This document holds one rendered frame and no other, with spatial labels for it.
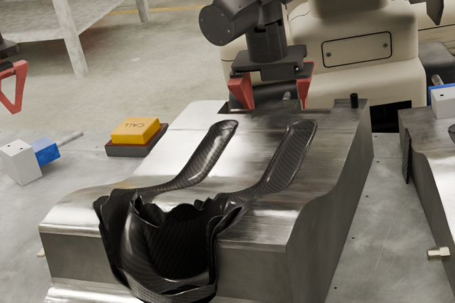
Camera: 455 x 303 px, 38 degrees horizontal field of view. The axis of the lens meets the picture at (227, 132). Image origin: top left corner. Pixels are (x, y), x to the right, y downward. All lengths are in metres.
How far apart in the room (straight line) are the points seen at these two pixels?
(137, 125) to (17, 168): 0.19
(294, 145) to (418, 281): 0.23
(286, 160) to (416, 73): 0.46
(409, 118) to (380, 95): 0.29
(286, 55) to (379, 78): 0.28
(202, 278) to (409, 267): 0.23
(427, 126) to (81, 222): 0.46
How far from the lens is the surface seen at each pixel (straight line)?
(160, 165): 0.84
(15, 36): 4.18
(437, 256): 0.69
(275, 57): 0.94
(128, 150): 1.06
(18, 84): 1.01
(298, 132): 0.85
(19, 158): 1.07
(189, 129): 0.90
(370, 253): 0.77
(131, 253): 0.69
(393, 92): 1.20
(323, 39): 1.18
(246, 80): 0.99
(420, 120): 0.91
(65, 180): 1.06
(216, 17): 0.86
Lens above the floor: 1.27
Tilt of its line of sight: 26 degrees down
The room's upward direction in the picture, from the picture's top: 12 degrees counter-clockwise
